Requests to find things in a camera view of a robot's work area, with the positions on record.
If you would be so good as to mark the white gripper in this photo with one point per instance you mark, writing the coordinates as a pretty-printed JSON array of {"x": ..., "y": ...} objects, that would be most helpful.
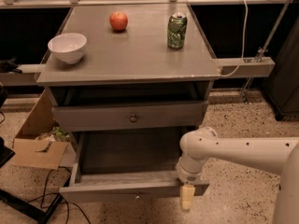
[{"x": 189, "y": 178}]

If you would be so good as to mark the grey drawer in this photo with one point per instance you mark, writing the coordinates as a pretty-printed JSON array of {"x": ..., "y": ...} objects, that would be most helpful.
[
  {"x": 124, "y": 165},
  {"x": 130, "y": 116}
]

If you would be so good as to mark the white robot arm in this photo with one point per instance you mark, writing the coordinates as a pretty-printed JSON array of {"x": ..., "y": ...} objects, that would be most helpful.
[{"x": 277, "y": 155}]

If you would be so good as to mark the grey top drawer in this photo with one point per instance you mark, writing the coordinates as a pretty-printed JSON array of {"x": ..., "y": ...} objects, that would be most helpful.
[{"x": 130, "y": 116}]

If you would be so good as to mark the grey drawer cabinet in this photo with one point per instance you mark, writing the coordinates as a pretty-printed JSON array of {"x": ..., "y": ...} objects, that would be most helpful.
[{"x": 132, "y": 67}]

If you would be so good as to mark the cardboard box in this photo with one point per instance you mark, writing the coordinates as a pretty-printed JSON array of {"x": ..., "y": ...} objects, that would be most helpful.
[{"x": 35, "y": 145}]

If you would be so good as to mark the black stand base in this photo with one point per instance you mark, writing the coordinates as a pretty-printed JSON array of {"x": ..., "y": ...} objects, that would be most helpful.
[{"x": 35, "y": 213}]

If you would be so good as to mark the green soda can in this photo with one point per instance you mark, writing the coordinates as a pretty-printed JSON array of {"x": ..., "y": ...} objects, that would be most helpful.
[{"x": 176, "y": 30}]

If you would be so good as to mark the red apple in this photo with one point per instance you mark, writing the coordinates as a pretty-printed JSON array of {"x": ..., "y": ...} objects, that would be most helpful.
[{"x": 118, "y": 21}]

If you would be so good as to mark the white bowl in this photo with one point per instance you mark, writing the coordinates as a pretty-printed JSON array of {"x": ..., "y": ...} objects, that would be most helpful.
[{"x": 69, "y": 47}]

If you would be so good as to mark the black object at left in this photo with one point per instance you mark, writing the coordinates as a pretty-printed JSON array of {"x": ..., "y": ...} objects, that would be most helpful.
[{"x": 9, "y": 65}]

